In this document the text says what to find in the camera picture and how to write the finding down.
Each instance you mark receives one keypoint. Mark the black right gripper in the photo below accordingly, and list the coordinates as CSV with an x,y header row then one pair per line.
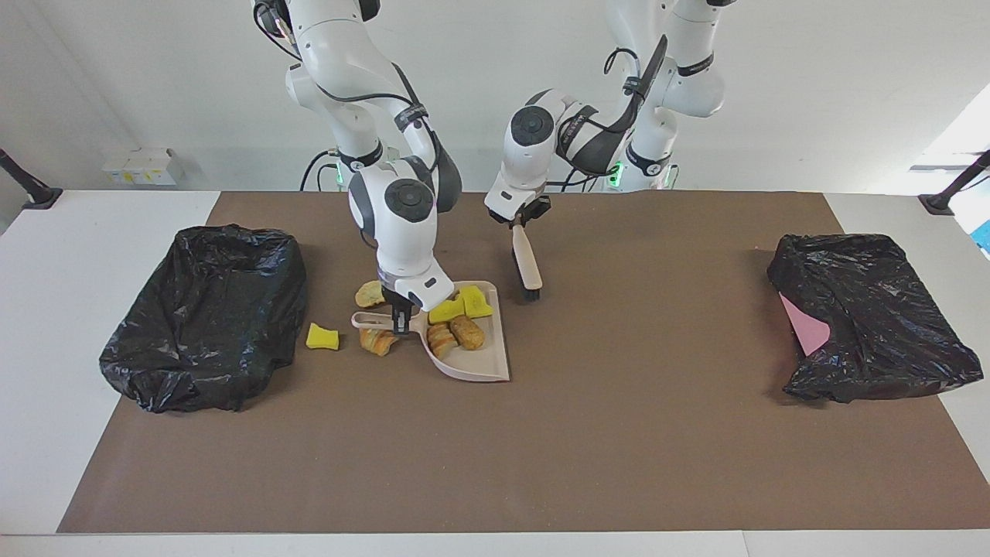
x,y
402,308

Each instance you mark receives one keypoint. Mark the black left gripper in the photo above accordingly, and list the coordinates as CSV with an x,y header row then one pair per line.
x,y
532,210

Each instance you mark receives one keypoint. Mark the orange striped trash piece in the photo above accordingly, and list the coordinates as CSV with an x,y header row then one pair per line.
x,y
377,343

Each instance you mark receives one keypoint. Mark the beige hand brush black bristles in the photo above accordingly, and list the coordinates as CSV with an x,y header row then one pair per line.
x,y
527,263

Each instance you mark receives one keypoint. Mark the pale trash piece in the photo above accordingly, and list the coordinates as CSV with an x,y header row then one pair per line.
x,y
369,295
441,340

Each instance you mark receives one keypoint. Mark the yellow wedge sponge piece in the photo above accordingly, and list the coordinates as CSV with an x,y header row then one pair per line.
x,y
446,312

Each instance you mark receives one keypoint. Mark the brown bread-like trash piece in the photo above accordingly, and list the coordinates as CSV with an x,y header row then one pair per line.
x,y
468,333

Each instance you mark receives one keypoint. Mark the yellow notched sponge piece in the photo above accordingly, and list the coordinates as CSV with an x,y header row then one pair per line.
x,y
476,302

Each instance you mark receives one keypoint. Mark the small yellow sponge piece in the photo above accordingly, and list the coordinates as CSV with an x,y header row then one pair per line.
x,y
322,337

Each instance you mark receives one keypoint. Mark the beige plastic dustpan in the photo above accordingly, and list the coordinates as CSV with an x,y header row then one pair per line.
x,y
483,363

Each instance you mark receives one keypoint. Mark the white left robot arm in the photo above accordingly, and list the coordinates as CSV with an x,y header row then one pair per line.
x,y
526,155

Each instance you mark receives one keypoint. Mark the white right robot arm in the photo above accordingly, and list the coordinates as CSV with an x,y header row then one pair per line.
x,y
402,232

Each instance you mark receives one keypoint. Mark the black trash bag bin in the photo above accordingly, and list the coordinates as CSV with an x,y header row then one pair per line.
x,y
193,363

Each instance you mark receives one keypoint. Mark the pink bin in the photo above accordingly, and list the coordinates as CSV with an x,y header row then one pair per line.
x,y
808,333

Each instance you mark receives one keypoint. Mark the black trash bag over pink bin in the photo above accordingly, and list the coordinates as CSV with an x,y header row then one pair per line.
x,y
874,325

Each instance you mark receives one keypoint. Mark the brown table mat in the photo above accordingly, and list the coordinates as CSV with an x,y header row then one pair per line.
x,y
619,464

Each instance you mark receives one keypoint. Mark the blue object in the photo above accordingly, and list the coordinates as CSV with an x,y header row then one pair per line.
x,y
984,236

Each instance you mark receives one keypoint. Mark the large white wall box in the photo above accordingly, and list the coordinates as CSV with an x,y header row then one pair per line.
x,y
153,167

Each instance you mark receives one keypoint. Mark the black camera stand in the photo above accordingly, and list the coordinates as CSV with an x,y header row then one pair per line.
x,y
39,197
940,203

